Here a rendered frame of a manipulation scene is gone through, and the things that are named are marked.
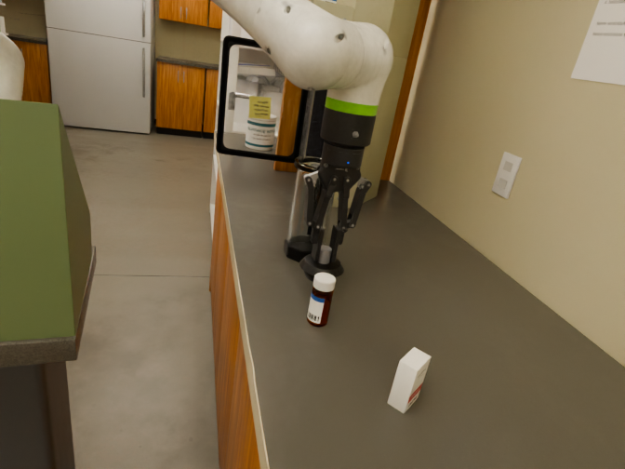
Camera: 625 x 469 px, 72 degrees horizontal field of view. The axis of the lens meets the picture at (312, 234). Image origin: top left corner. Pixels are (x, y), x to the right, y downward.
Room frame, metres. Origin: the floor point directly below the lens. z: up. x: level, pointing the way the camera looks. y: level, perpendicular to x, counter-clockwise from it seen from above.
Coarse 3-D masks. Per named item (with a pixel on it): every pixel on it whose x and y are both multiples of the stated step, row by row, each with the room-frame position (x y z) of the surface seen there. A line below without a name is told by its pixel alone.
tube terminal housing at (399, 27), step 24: (360, 0) 1.31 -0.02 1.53; (384, 0) 1.33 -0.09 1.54; (408, 0) 1.42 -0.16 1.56; (384, 24) 1.33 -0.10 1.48; (408, 24) 1.46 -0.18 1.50; (408, 48) 1.50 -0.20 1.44; (384, 96) 1.40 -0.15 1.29; (384, 120) 1.44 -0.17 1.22; (384, 144) 1.48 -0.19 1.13; (360, 168) 1.33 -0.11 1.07; (336, 192) 1.32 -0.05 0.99
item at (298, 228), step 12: (300, 156) 0.96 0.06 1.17; (312, 156) 0.98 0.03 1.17; (312, 168) 0.88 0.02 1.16; (300, 180) 0.90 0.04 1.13; (300, 192) 0.90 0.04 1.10; (300, 204) 0.90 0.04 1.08; (300, 216) 0.89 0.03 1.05; (288, 228) 0.93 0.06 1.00; (300, 228) 0.89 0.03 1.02; (324, 228) 0.91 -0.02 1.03; (288, 240) 0.91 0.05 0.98; (300, 240) 0.89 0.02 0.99; (324, 240) 0.91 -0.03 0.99
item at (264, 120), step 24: (240, 48) 1.55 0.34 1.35; (240, 72) 1.55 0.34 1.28; (264, 72) 1.56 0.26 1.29; (240, 96) 1.55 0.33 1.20; (264, 96) 1.57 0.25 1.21; (288, 96) 1.58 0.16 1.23; (240, 120) 1.55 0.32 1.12; (264, 120) 1.57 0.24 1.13; (288, 120) 1.58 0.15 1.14; (240, 144) 1.56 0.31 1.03; (264, 144) 1.57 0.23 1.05; (288, 144) 1.58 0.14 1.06
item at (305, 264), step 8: (328, 248) 0.78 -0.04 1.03; (320, 256) 0.77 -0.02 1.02; (328, 256) 0.78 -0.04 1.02; (304, 264) 0.77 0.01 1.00; (312, 264) 0.76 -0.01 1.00; (320, 264) 0.77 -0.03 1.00; (328, 264) 0.77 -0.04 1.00; (336, 264) 0.78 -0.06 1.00; (304, 272) 0.77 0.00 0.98; (312, 272) 0.75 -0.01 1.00; (320, 272) 0.75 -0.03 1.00; (328, 272) 0.75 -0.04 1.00; (336, 272) 0.76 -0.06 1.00; (312, 280) 0.75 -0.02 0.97
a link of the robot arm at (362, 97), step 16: (368, 32) 0.73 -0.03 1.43; (368, 48) 0.71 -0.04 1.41; (384, 48) 0.76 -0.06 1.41; (368, 64) 0.71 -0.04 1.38; (384, 64) 0.75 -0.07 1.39; (368, 80) 0.74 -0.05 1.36; (384, 80) 0.76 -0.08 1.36; (336, 96) 0.75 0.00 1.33; (352, 96) 0.74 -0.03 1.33; (368, 96) 0.75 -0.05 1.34; (352, 112) 0.74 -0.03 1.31; (368, 112) 0.75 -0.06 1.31
